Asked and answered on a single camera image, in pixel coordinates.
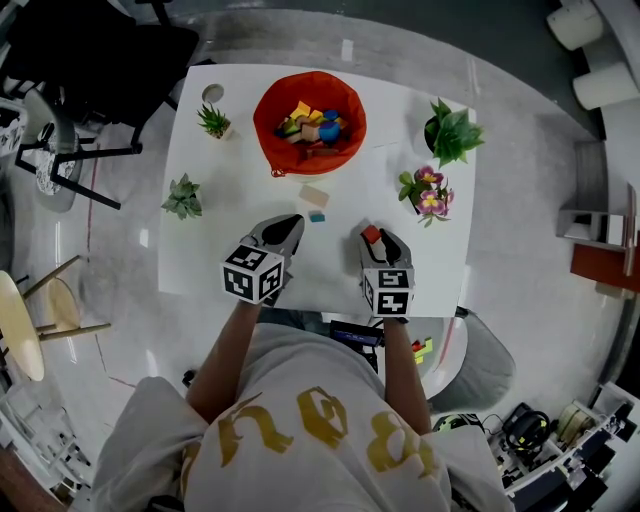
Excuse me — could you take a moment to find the grey open shelf unit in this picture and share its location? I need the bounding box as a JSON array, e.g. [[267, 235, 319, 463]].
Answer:
[[555, 182, 640, 279]]

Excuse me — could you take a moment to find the small spiky green plant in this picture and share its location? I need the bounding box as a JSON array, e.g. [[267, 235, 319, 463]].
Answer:
[[196, 102, 235, 141]]

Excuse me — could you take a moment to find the person's left forearm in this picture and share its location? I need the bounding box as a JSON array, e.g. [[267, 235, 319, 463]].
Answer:
[[185, 298, 264, 425]]

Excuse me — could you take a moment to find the white metal rack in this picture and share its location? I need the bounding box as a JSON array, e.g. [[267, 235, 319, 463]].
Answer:
[[0, 384, 94, 501]]

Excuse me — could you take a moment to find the white cylindrical pillar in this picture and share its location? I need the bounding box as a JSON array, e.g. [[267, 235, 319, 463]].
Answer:
[[546, 0, 605, 51], [572, 62, 640, 111]]

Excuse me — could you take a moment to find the tape roll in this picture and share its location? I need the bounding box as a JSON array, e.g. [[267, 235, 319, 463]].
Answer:
[[557, 403, 596, 444]]

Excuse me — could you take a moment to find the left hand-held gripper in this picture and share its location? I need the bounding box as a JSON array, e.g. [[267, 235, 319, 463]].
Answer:
[[220, 214, 306, 308]]

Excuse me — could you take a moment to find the person's right forearm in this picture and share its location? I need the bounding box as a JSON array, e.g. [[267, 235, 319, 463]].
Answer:
[[382, 315, 434, 436]]

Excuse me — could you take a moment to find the wooden stool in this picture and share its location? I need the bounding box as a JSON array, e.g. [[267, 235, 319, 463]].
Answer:
[[22, 254, 112, 344]]

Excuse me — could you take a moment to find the round wooden table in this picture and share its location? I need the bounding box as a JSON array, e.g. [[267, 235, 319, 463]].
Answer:
[[0, 269, 46, 382]]

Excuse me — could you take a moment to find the cream bucket with orange liner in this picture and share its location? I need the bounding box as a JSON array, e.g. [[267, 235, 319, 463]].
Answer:
[[252, 70, 369, 182]]

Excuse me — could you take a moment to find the beige wooden block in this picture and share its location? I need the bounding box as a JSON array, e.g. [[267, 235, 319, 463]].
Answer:
[[298, 183, 331, 209]]

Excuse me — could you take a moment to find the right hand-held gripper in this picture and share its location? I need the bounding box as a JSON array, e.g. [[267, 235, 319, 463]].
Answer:
[[358, 228, 417, 319]]

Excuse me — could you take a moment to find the white storage bin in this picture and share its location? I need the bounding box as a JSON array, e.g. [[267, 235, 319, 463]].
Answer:
[[482, 382, 636, 512]]

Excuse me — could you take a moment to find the black headset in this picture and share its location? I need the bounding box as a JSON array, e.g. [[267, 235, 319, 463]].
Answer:
[[502, 402, 551, 454]]

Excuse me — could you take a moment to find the large green succulent plant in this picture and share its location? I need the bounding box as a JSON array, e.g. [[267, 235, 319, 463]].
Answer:
[[423, 97, 486, 169]]

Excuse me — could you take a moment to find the black mesh office chair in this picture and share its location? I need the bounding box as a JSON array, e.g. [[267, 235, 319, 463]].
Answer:
[[0, 0, 201, 156]]

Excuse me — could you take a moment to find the black screen device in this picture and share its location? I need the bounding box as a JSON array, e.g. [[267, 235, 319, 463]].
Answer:
[[329, 320, 385, 349]]

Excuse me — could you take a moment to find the red brown board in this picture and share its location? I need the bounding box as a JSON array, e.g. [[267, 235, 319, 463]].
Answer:
[[569, 242, 640, 295]]

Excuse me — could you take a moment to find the pile of coloured wooden blocks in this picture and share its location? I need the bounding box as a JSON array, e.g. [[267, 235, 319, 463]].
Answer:
[[273, 99, 351, 161]]

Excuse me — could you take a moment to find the grey chair with black legs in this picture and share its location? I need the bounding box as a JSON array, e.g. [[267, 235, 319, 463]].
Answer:
[[14, 87, 124, 212]]

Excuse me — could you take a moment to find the person's white printed T-shirt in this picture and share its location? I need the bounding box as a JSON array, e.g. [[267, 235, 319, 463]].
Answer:
[[92, 322, 516, 512]]

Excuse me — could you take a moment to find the pink flower plant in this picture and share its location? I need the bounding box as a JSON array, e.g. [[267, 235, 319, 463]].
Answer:
[[397, 165, 455, 229]]

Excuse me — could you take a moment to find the grey green succulent plant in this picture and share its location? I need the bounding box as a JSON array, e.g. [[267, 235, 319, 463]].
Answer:
[[160, 173, 204, 221]]

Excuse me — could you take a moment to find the white curved counter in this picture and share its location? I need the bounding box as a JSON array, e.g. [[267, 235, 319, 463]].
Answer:
[[589, 0, 640, 156]]

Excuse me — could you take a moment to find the grey padded chair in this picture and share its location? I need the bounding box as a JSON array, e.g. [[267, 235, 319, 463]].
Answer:
[[412, 307, 517, 414]]

